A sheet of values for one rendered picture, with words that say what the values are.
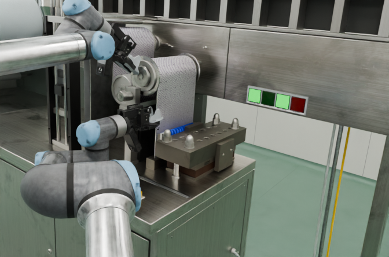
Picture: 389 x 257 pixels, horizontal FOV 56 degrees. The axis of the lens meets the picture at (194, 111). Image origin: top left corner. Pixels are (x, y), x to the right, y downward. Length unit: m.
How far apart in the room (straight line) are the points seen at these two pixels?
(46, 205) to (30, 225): 0.96
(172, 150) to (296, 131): 2.82
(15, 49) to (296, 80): 0.95
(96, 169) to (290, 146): 3.42
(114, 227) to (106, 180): 0.11
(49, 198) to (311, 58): 0.99
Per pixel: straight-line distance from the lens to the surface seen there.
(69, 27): 1.14
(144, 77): 1.35
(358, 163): 3.92
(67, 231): 1.53
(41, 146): 1.69
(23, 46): 0.92
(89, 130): 1.14
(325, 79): 1.38
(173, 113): 1.45
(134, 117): 1.27
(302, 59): 1.40
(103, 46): 1.02
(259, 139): 4.22
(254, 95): 1.49
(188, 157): 1.26
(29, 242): 1.82
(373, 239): 1.69
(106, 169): 0.80
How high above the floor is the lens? 1.50
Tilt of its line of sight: 15 degrees down
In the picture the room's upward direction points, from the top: 4 degrees clockwise
